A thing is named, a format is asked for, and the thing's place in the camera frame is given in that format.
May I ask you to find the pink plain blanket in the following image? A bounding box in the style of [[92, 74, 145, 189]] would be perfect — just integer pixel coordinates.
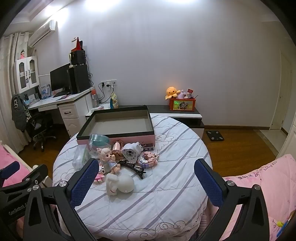
[[0, 142, 33, 188]]

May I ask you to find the black white low cabinet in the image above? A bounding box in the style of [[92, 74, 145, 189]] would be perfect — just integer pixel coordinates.
[[147, 105, 205, 139]]

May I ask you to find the black bathroom scale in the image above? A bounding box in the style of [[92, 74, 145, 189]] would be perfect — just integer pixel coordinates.
[[206, 130, 225, 142]]

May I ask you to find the black speaker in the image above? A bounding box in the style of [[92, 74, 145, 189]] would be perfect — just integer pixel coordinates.
[[69, 50, 86, 66]]

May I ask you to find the pink frilly accessory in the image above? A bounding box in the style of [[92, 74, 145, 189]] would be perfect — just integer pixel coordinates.
[[94, 166, 107, 184]]

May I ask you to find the pink purple block toy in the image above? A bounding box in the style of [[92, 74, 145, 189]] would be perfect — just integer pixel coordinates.
[[137, 151, 160, 169]]

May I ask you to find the white door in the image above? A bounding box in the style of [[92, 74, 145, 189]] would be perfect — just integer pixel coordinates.
[[269, 50, 293, 130]]

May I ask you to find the black computer tower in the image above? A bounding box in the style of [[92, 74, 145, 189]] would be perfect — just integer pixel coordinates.
[[69, 64, 90, 94]]

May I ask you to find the white glass door cabinet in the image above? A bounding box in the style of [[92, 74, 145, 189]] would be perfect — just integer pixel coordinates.
[[13, 55, 40, 94]]

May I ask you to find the light curtain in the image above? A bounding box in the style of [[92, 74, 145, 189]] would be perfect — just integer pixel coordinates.
[[0, 32, 31, 149]]

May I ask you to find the pink storage box black rim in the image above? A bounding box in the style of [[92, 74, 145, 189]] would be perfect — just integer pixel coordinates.
[[76, 105, 155, 151]]

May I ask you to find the clear plastic box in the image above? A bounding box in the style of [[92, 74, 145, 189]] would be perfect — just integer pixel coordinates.
[[72, 145, 93, 169]]

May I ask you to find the red capped bottle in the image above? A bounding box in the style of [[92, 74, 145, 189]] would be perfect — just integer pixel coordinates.
[[91, 89, 99, 107]]

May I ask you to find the black office chair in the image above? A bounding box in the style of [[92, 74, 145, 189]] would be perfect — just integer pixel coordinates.
[[25, 111, 57, 152]]

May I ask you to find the white side table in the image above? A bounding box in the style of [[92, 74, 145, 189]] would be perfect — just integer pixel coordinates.
[[85, 103, 111, 121]]

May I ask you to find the pink printed blanket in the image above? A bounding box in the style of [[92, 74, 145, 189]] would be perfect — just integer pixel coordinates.
[[217, 154, 296, 241]]

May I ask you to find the orange storage bin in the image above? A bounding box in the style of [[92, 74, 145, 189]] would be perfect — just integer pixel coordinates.
[[169, 98, 196, 112]]

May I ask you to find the white wardrobe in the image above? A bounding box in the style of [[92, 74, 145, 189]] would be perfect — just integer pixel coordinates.
[[276, 124, 296, 160]]

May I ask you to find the small doll figurine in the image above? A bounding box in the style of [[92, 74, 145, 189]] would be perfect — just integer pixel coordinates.
[[96, 148, 121, 175]]

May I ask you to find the white air conditioner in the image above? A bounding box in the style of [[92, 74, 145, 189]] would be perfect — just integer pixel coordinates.
[[28, 20, 57, 47]]

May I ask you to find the white mug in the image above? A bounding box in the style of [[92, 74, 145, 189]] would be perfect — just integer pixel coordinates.
[[121, 142, 144, 165]]

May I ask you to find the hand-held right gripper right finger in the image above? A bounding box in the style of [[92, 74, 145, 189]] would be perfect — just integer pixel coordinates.
[[194, 158, 270, 241]]

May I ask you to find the teal tape roll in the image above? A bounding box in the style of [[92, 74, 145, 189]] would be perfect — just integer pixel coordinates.
[[89, 134, 111, 151]]

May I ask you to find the black computer monitor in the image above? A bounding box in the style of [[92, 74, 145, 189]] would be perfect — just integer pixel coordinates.
[[50, 63, 71, 94]]

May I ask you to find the grey jacket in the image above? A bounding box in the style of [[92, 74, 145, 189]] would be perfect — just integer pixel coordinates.
[[11, 94, 31, 130]]

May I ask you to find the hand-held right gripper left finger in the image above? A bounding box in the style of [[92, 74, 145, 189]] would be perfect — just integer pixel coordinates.
[[23, 158, 100, 241]]

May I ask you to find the black hair clip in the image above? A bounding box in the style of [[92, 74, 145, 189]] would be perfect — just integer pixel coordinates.
[[118, 160, 147, 179]]

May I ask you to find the orange octopus plush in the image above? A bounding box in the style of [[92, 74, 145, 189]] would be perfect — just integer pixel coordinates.
[[165, 87, 178, 100]]

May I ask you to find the blue white box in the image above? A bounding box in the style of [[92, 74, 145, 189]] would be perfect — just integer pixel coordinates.
[[40, 84, 51, 100]]

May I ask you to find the rose gold metal cup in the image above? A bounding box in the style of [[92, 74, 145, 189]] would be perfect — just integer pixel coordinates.
[[112, 139, 124, 161]]

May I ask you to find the black power cable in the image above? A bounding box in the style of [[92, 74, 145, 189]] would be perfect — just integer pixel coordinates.
[[98, 83, 109, 105]]

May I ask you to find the white desk with drawers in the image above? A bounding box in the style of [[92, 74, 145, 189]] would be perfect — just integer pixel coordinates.
[[28, 87, 95, 132]]

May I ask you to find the white elephant toy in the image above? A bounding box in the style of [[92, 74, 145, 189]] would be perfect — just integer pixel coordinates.
[[106, 173, 135, 197]]

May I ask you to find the green yellow snack bag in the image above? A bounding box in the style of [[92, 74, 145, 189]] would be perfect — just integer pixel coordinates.
[[110, 93, 119, 109]]

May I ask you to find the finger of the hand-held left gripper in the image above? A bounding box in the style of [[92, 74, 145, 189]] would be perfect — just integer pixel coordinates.
[[0, 161, 21, 186], [0, 164, 49, 205]]

